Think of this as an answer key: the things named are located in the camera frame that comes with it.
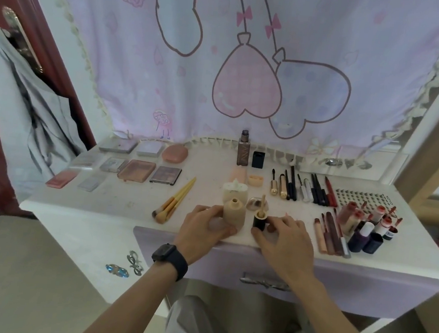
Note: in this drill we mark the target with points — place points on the person's left forearm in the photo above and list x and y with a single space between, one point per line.
128 310

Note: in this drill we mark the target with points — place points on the small pale tube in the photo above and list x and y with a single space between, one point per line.
383 226

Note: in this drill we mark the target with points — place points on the red makeup pencil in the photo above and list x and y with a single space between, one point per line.
329 188

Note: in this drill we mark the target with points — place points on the dark pencil pink tip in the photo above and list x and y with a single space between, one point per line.
323 197

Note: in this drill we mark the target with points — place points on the navy cosmetic tube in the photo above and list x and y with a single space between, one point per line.
357 241

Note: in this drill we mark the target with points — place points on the dark square foundation bottle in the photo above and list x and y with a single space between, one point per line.
244 155

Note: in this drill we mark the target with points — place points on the silver square palette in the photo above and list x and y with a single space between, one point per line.
113 164

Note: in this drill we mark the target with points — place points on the long black makeup pencil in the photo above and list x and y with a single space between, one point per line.
294 187

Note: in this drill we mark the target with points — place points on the silver oval metal fitting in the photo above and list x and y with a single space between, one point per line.
363 165
333 162

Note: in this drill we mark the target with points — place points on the brown blush palette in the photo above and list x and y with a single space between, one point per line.
136 170

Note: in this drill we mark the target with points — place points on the white dressing table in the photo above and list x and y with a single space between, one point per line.
103 211

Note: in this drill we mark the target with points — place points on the gold cap mascara wand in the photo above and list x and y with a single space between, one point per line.
274 189

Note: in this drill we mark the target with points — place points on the short black makeup pencil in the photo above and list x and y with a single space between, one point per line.
316 193

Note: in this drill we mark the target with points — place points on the person's right forearm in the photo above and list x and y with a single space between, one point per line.
335 330

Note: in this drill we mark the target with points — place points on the small orange sponge holder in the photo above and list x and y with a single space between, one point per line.
255 181

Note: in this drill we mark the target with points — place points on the black smartwatch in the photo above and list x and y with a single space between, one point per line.
171 262

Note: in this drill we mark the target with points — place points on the beige cap lip wand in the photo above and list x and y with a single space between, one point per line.
328 244

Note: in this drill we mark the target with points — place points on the person's left hand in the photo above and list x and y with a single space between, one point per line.
197 236

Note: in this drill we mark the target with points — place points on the purple drawer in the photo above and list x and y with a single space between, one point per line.
347 285

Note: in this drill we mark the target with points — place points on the pink rounded compact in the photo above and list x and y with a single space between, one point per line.
175 153

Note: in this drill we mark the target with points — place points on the small grey square palette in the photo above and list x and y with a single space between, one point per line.
150 149

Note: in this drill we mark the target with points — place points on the black square bottle cap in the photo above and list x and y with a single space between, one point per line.
258 159

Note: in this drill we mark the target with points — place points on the dark red wooden door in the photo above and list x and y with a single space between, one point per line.
41 7

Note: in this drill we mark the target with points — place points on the pink cartoon cloth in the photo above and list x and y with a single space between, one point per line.
117 65

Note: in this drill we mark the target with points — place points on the false eyelash tray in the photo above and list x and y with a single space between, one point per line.
363 197

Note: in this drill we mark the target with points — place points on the blue shiny cabinet sticker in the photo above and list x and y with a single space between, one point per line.
117 271

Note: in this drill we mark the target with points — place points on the clear dome bottle cap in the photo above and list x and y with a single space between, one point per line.
252 204

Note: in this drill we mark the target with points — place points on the black cap beige wand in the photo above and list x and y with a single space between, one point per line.
259 222

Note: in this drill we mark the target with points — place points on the beige tube black cap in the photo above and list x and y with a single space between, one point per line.
350 225

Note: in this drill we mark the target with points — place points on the red pencil cap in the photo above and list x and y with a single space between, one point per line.
334 202

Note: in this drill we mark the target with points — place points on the peach pump bottle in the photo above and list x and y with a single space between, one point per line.
238 175

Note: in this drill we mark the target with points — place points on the pink blush compact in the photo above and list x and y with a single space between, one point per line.
62 179

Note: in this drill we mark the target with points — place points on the wooden bed frame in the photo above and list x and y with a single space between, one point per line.
433 154

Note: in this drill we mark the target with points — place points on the pink concealer tube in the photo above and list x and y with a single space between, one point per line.
320 238

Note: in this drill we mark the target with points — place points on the white hanging garment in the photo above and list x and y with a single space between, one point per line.
22 126

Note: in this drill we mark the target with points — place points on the clear square palette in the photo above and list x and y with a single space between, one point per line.
93 182

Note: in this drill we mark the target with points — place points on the white round pump bottle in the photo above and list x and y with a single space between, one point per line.
235 195

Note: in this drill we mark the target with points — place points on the person's right hand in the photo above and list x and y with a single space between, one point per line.
288 252

